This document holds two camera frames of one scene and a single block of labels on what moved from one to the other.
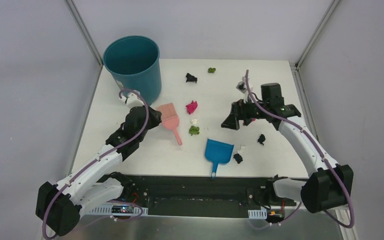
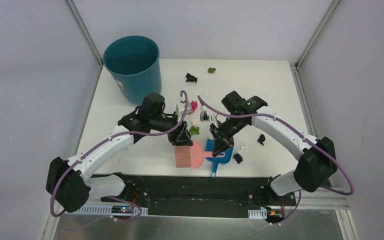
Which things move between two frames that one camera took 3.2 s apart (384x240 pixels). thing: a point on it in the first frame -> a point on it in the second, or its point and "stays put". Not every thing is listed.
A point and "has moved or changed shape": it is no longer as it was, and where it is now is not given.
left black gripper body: [148, 117] -> [181, 125]
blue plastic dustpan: [218, 152] stays put
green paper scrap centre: [194, 130] stays put
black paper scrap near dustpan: [238, 158] stays put
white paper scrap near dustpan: [241, 150] stays put
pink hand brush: [170, 119] has moved or changed shape
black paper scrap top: [190, 78] stays put
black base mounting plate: [199, 196] stays put
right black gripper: [238, 112] -> [221, 143]
